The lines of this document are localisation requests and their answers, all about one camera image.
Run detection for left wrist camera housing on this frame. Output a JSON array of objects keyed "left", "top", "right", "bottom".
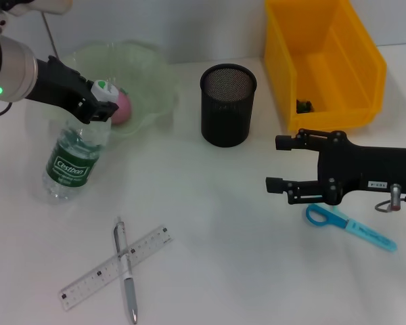
[{"left": 0, "top": 0, "right": 74, "bottom": 40}]

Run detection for transparent plastic ruler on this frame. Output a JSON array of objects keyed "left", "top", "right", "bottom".
[{"left": 58, "top": 225, "right": 173, "bottom": 311}]

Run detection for green plastic wrapper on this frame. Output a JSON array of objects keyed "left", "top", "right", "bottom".
[{"left": 296, "top": 97, "right": 315, "bottom": 114}]

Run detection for grey white ballpoint pen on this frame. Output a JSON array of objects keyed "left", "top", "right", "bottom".
[{"left": 113, "top": 216, "right": 139, "bottom": 324}]

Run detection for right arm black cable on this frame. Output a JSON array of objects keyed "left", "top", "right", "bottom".
[{"left": 374, "top": 182, "right": 406, "bottom": 213}]

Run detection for clear green-label water bottle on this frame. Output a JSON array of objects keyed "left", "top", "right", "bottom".
[{"left": 41, "top": 79, "right": 122, "bottom": 206}]

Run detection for green glass fruit bowl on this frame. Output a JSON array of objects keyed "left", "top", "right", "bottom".
[{"left": 25, "top": 39, "right": 180, "bottom": 136}]

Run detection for blue sheathed scissors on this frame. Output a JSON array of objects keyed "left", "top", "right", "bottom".
[{"left": 305, "top": 202, "right": 398, "bottom": 253}]

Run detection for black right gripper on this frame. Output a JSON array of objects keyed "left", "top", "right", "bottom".
[{"left": 265, "top": 128, "right": 406, "bottom": 207}]

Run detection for pink peach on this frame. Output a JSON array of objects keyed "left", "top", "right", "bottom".
[{"left": 110, "top": 88, "right": 133, "bottom": 125}]

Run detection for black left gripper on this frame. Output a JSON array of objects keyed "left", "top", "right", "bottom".
[{"left": 25, "top": 56, "right": 120, "bottom": 125}]

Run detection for yellow plastic bin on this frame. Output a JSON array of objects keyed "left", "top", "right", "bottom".
[{"left": 264, "top": 0, "right": 388, "bottom": 133}]

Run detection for black mesh pen holder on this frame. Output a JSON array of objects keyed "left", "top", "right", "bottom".
[{"left": 199, "top": 63, "right": 258, "bottom": 148}]

